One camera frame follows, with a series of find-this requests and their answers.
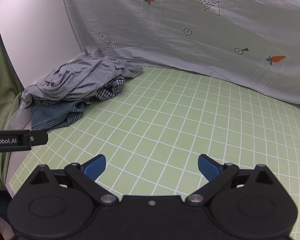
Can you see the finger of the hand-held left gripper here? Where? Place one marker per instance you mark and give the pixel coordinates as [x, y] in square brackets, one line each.
[40, 138]

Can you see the white board panel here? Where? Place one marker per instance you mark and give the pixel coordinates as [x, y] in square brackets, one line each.
[35, 30]

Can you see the grey zip hoodie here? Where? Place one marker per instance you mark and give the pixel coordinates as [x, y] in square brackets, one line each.
[85, 77]

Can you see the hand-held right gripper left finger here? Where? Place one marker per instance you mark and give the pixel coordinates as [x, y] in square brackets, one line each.
[93, 167]

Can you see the blue jeans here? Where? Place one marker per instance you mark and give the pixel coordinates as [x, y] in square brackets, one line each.
[55, 115]

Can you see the green grid mat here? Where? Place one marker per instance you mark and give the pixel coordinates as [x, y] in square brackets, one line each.
[177, 117]

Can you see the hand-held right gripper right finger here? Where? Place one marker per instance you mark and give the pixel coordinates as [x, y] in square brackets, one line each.
[208, 167]

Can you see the grey carrot print sheet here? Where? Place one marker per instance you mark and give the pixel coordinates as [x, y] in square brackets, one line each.
[165, 30]

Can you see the light green cloth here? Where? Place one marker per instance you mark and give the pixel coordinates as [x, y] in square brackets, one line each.
[0, 92]

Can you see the plaid shirt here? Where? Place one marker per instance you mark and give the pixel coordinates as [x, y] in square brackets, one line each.
[112, 86]

